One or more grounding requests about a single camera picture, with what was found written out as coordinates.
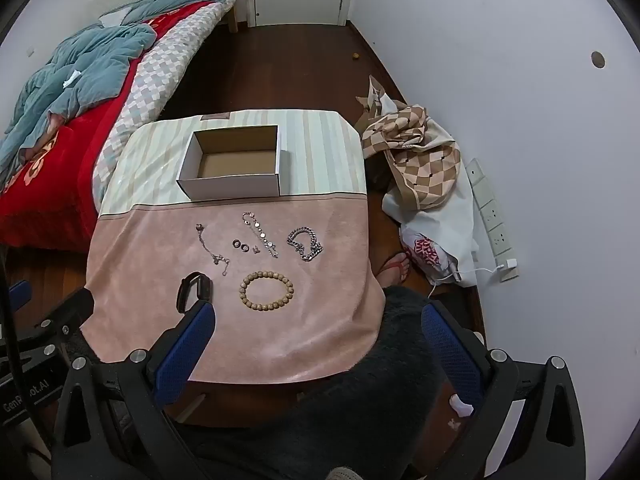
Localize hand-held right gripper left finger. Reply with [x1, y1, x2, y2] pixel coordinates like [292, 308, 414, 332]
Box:
[52, 300, 217, 480]

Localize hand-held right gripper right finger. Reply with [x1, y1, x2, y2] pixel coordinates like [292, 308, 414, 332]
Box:
[421, 300, 587, 480]

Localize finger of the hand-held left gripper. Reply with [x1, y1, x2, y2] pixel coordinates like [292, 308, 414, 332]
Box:
[30, 286, 96, 343]
[6, 280, 33, 322]

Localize black wristband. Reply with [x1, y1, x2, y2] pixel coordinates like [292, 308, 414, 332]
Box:
[176, 271, 214, 314]

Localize wooden bead bracelet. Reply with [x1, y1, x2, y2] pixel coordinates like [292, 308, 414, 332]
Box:
[239, 271, 294, 311]

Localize thin silver chain bracelet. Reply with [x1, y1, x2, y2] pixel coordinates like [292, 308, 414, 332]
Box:
[195, 223, 232, 277]

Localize disc charm bracelet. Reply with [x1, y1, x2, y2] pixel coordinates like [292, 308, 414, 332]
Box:
[242, 212, 279, 260]

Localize white cardboard box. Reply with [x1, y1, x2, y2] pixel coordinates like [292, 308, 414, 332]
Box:
[176, 125, 282, 201]

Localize white paper scrap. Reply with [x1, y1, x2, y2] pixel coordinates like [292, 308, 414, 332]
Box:
[446, 394, 475, 431]

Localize wooden table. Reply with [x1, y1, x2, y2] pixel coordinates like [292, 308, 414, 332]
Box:
[172, 382, 311, 429]

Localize pink and striped tablecloth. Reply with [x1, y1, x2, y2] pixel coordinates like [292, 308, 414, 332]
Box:
[80, 109, 387, 386]

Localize foot in pink sandal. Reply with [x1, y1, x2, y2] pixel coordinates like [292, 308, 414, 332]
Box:
[377, 252, 414, 288]

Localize person's dark fleece clothing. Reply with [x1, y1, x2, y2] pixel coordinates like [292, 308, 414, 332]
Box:
[172, 286, 453, 480]

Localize white plastic bag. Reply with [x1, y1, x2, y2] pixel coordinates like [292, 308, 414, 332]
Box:
[382, 160, 481, 288]

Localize pile of blankets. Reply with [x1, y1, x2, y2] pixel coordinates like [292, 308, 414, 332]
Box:
[0, 1, 221, 253]

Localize white power strip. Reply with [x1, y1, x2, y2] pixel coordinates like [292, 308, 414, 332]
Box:
[466, 158, 521, 281]

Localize beige checkered cloth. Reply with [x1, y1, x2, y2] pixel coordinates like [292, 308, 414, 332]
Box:
[356, 75, 462, 211]

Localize blue-grey quilt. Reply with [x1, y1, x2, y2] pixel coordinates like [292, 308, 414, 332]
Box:
[0, 0, 240, 176]

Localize grey checkered quilt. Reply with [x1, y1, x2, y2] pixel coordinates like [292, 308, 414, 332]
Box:
[91, 1, 237, 206]

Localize white charger with cable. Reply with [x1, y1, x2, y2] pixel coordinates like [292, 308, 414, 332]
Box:
[427, 258, 519, 301]

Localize wooden bed frame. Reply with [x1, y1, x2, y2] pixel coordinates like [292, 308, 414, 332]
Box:
[227, 0, 252, 34]

